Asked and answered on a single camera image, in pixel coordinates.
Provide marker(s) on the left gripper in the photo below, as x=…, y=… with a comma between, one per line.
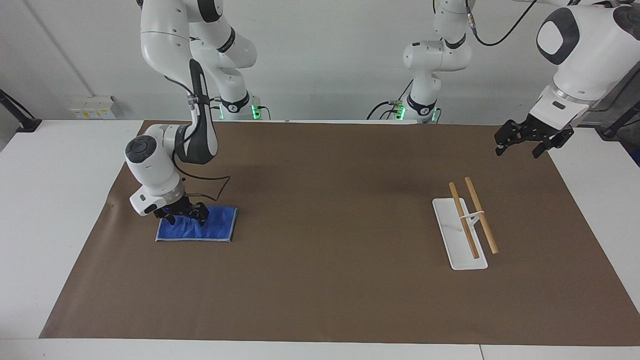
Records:
x=547, y=128

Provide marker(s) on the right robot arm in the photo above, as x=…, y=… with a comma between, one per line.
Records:
x=165, y=45

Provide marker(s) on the black stand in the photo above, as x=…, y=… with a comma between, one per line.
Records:
x=620, y=122
x=20, y=117

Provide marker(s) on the blue towel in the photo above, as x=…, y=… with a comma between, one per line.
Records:
x=220, y=225

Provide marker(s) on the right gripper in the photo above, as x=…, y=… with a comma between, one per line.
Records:
x=176, y=205

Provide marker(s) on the white wall socket box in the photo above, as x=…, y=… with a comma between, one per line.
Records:
x=92, y=107

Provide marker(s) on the white rack with wooden rods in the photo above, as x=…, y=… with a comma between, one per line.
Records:
x=457, y=235

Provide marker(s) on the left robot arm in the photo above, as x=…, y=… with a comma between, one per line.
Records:
x=580, y=55

